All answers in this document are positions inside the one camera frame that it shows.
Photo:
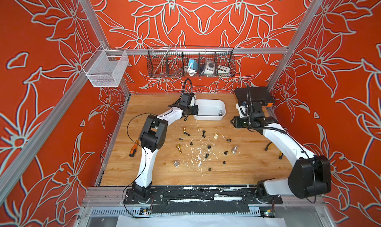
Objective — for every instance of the orange handled screwdriver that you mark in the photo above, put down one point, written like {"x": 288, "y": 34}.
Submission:
{"x": 134, "y": 149}

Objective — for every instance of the white dotted cube in basket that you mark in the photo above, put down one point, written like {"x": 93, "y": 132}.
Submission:
{"x": 223, "y": 70}

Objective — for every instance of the teal box in basket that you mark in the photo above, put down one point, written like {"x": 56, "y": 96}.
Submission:
{"x": 192, "y": 66}

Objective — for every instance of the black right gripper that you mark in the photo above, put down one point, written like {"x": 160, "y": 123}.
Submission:
{"x": 236, "y": 120}

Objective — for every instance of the black wire wall basket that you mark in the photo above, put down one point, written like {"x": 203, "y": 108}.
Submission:
{"x": 171, "y": 61}

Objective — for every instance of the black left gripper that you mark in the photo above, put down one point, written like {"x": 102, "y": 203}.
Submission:
{"x": 196, "y": 109}

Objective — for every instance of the gold chess piece lying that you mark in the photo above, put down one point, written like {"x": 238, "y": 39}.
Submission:
{"x": 179, "y": 148}

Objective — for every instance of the clear plastic wall bin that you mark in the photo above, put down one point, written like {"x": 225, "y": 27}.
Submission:
{"x": 103, "y": 71}

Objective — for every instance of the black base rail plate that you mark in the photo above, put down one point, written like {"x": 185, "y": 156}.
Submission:
{"x": 193, "y": 193}

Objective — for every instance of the yellow handled pliers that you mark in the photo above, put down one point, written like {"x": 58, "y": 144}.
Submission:
{"x": 271, "y": 144}

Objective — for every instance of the black orange tool case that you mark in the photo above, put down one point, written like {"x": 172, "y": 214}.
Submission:
{"x": 258, "y": 94}

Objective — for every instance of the white plastic storage box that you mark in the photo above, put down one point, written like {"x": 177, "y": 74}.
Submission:
{"x": 209, "y": 109}

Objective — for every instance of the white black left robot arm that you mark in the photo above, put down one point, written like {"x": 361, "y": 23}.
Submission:
{"x": 153, "y": 136}

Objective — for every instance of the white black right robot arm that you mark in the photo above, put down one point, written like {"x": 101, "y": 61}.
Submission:
{"x": 310, "y": 175}

